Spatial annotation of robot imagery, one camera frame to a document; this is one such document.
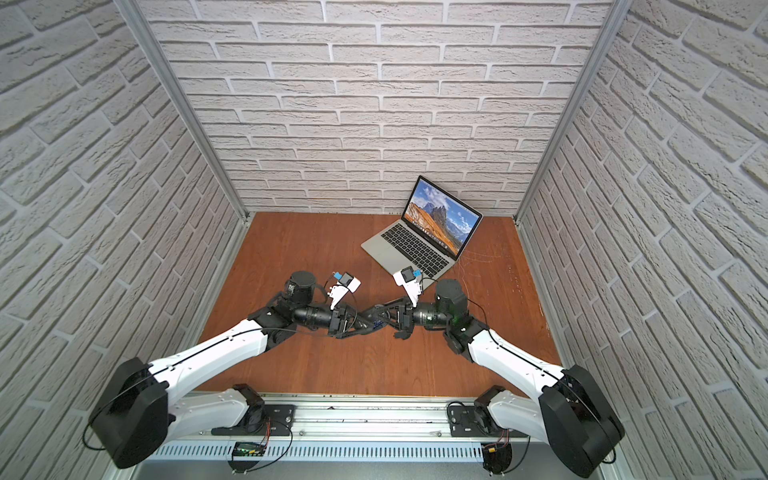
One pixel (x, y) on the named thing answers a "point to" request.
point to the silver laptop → (431, 235)
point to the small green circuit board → (249, 449)
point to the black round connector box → (496, 456)
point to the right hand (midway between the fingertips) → (371, 323)
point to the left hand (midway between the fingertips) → (368, 317)
